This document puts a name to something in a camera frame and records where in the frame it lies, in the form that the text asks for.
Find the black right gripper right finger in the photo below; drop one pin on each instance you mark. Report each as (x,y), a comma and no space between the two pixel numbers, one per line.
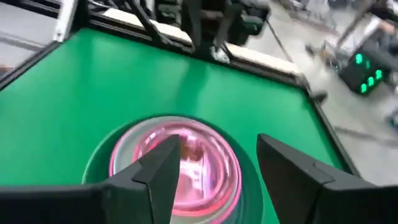
(326,205)

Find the green table mat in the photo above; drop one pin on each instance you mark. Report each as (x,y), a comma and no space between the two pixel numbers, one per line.
(217,93)

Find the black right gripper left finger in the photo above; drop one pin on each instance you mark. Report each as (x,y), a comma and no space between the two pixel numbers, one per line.
(93,205)

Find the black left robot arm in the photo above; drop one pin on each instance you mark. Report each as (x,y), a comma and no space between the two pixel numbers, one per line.
(248,25)

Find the clear pink small plate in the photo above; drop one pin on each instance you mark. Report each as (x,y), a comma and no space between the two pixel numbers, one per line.
(202,174)

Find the black table frame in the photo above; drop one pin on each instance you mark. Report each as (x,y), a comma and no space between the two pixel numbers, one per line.
(335,137)

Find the dark green large plate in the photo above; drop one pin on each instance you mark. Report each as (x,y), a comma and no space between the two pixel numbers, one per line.
(253,193)

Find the silver aluminium bracket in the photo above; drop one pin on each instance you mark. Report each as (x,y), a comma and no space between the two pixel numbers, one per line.
(66,18)

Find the light green large plate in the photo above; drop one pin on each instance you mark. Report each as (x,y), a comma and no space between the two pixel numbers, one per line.
(84,179)

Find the black box with green lights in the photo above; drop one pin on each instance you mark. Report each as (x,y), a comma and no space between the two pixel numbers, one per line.
(354,77)

